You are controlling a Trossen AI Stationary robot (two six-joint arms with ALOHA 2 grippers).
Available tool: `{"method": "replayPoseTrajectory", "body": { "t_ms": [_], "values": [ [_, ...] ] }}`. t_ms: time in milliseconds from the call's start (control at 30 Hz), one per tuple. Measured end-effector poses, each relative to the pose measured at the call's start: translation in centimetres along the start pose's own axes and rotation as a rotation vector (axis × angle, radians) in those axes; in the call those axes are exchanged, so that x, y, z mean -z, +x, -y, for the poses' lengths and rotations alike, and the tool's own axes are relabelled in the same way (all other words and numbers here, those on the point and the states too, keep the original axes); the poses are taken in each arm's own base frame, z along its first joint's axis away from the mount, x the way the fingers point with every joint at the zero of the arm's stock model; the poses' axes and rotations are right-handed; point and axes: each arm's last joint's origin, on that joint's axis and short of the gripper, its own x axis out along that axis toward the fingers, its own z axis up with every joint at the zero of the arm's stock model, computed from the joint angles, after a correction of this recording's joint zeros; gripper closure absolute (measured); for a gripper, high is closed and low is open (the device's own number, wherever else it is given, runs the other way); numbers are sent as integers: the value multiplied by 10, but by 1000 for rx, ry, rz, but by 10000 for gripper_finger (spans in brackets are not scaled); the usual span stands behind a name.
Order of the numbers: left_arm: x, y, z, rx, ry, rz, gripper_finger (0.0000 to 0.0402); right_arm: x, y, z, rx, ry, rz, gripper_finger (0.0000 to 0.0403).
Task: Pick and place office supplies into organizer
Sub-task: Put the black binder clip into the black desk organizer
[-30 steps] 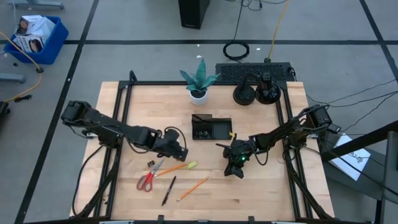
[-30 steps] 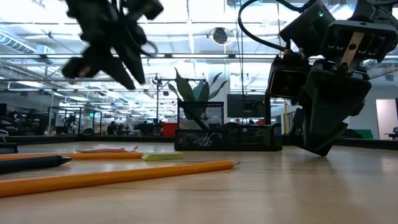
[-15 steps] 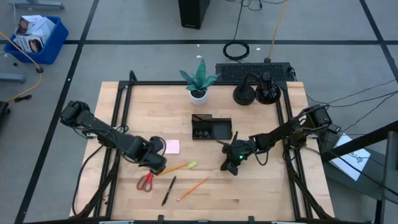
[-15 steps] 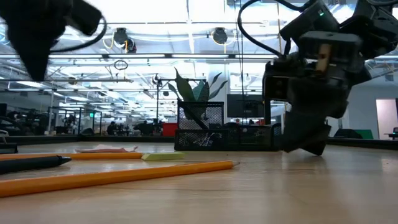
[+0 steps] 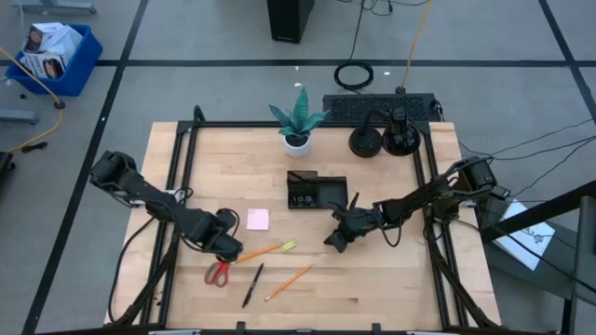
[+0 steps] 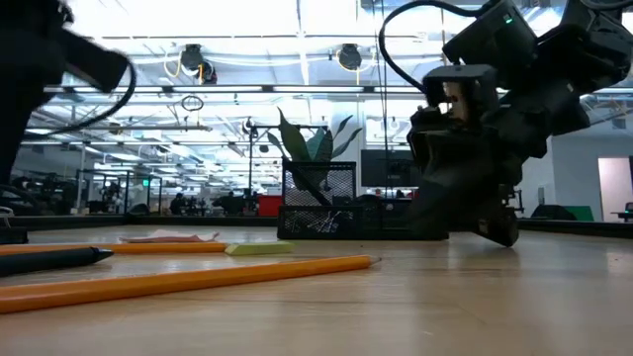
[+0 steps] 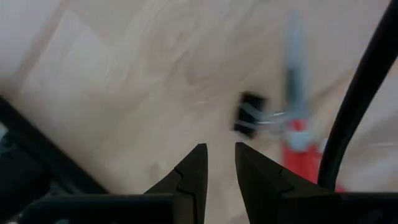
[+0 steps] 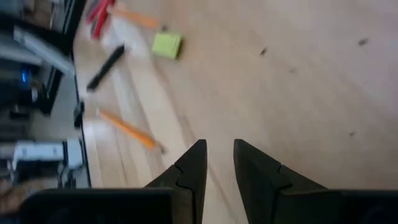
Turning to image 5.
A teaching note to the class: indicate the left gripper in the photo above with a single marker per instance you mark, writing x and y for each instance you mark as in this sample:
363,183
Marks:
219,237

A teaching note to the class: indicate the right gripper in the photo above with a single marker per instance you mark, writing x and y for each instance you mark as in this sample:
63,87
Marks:
358,223

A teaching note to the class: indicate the black mesh desk organizer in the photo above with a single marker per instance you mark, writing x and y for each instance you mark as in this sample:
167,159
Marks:
333,193

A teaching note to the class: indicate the orange pencil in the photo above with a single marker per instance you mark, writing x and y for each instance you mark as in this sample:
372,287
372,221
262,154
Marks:
288,283
261,252

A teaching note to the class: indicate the black pen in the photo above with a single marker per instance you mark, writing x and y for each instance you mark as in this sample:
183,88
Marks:
252,285

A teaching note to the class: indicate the pink sticky note pad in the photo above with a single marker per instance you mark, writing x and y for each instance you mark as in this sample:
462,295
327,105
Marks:
257,219

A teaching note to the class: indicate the yellow-green eraser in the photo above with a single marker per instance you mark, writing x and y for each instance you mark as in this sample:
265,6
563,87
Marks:
288,245

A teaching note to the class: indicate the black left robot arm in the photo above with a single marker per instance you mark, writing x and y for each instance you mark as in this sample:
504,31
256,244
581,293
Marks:
158,200

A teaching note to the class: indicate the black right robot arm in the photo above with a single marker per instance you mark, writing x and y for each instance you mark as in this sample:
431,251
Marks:
419,195

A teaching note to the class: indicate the white plant pot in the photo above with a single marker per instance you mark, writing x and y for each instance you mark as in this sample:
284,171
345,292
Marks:
298,151

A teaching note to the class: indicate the black gooseneck desk lamp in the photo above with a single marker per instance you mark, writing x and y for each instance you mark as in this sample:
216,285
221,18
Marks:
400,139

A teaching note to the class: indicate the black keyboard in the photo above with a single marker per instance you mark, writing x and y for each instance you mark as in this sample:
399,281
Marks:
344,107

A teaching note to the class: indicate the green leafy plant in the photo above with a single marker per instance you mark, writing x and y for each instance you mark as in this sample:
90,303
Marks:
298,118

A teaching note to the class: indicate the black power adapter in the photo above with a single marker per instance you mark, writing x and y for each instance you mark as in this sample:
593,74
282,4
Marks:
503,191

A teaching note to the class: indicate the white paper sheet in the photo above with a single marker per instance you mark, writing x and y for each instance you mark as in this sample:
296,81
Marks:
531,242

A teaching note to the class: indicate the black computer tower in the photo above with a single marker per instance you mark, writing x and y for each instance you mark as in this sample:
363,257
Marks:
288,21

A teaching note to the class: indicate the black rig stand beam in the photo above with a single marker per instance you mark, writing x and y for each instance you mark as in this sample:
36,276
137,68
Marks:
549,209

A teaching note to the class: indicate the blue plastic bin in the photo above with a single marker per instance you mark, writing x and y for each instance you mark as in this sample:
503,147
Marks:
79,74

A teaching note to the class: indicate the white printed carton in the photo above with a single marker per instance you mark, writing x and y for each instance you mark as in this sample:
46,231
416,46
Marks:
39,37
42,65

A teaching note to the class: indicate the black frame clamp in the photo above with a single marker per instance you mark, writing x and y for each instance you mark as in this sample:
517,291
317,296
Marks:
240,326
376,328
199,115

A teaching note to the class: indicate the black table frame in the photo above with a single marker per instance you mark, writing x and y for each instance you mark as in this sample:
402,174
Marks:
233,124

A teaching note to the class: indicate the grey metal post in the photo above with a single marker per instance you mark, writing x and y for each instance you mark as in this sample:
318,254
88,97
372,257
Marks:
584,260

